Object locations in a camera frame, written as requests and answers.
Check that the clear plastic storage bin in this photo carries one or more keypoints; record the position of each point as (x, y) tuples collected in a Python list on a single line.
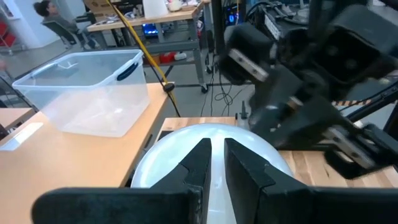
[(87, 93)]

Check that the white label strip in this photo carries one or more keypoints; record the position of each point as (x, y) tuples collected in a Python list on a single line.
[(21, 137)]

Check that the grey office chair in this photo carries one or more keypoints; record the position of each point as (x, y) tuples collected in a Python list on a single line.
[(53, 30)]

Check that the person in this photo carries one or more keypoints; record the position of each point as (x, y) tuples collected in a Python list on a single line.
[(60, 21)]

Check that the black aluminium table frame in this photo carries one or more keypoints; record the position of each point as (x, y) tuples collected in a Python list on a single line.
[(217, 25)]

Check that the wooden workbench grey legs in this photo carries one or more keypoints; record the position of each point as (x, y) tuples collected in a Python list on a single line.
[(140, 21)]

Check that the white container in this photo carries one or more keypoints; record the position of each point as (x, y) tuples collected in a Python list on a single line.
[(155, 7)]

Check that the cardboard box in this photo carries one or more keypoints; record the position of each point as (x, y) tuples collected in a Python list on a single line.
[(96, 4)]

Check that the red and white box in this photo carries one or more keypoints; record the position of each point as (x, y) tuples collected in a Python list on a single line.
[(168, 57)]

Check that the small light wooden desk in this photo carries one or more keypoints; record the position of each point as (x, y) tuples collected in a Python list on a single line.
[(12, 116)]

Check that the white globe lightbulb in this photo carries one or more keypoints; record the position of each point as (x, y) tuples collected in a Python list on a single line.
[(164, 161)]

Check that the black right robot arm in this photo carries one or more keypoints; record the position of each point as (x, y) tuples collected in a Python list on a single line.
[(289, 15)]

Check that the red cabinet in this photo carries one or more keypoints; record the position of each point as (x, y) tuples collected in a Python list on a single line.
[(7, 35)]

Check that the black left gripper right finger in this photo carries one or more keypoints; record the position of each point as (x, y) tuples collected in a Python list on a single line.
[(311, 205)]

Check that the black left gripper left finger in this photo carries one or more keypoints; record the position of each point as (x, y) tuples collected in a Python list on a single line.
[(124, 205)]

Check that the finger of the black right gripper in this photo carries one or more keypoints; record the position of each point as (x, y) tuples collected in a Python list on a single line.
[(286, 127), (289, 87)]

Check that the blue-lit device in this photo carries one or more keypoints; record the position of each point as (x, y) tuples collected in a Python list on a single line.
[(150, 29)]

